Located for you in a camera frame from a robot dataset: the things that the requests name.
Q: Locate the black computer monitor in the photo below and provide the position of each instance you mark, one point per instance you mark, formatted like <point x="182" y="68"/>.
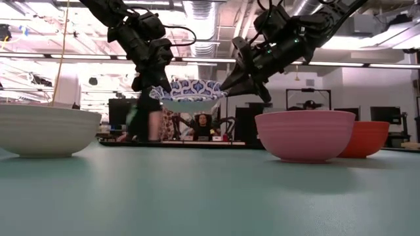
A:
<point x="119" y="111"/>
<point x="384" y="114"/>
<point x="348" y="113"/>

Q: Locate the floral patterned fabric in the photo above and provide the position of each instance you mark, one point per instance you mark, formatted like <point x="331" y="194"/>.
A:
<point x="167" y="126"/>

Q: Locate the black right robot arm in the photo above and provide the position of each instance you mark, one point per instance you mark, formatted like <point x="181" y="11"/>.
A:
<point x="328" y="19"/>

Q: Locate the black metal frame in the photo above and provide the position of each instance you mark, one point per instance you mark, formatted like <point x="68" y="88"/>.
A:
<point x="288" y="98"/>

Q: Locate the pink plastic bowl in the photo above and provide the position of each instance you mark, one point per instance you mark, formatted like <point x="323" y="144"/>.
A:
<point x="303" y="136"/>

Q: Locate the silver ceiling duct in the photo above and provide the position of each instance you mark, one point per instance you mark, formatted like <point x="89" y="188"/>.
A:
<point x="203" y="29"/>

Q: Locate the person with cap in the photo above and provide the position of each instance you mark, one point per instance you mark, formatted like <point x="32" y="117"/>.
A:
<point x="310" y="105"/>

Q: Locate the white ribbed bowl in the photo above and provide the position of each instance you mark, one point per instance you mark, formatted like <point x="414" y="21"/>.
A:
<point x="42" y="131"/>

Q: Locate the blue patterned paper bowl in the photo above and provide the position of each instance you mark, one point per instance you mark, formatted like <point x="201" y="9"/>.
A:
<point x="190" y="93"/>

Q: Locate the blurred standing person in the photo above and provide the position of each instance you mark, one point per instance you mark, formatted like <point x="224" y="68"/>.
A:
<point x="144" y="121"/>

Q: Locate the red plastic bowl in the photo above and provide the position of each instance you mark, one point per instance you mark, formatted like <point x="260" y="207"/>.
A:
<point x="367" y="137"/>

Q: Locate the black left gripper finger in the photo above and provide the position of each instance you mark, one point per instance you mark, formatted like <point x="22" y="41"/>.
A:
<point x="160" y="84"/>
<point x="141" y="83"/>

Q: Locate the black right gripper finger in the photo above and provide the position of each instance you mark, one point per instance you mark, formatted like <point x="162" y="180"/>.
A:
<point x="234" y="80"/>
<point x="257" y="90"/>

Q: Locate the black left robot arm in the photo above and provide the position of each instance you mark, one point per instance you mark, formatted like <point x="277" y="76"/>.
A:
<point x="105" y="10"/>

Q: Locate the seated person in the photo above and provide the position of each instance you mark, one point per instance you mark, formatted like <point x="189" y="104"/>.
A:
<point x="202" y="126"/>

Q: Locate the black cabinet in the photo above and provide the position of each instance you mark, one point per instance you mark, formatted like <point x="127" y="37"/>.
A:
<point x="244" y="124"/>

